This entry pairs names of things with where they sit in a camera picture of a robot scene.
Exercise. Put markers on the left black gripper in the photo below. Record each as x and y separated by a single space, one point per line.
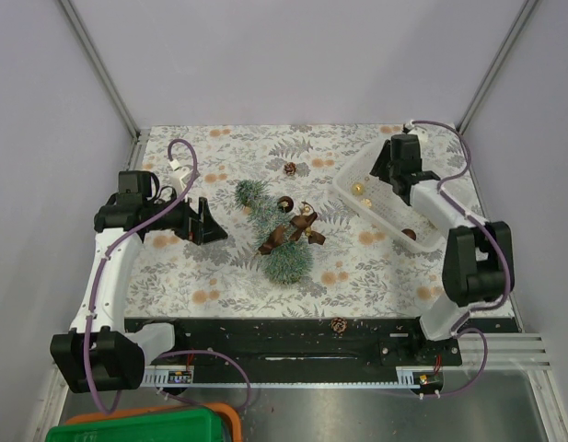
201 226

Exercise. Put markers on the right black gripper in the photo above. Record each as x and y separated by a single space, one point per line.
378 168

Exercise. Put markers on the white plastic basket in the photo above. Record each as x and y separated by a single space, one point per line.
380 206

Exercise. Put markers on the dark red glossy bauble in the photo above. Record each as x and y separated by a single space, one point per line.
285 204

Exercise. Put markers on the small frosted christmas tree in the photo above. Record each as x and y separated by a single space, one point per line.
283 259

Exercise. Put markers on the brown ribbon gold berry garland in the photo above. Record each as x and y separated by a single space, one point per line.
299 226

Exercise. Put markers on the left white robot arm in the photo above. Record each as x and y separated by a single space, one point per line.
97 353

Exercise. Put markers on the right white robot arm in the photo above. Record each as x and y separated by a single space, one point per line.
478 269

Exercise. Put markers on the small gold bauble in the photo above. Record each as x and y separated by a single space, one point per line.
358 189

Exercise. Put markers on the floral patterned mat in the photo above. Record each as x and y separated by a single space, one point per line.
478 272

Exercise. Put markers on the green plastic bin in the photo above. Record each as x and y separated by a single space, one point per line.
188 425

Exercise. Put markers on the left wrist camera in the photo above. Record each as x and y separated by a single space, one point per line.
179 175

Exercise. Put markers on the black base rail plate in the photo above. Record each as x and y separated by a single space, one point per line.
301 351

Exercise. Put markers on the white slotted cable duct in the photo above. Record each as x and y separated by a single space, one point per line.
155 377

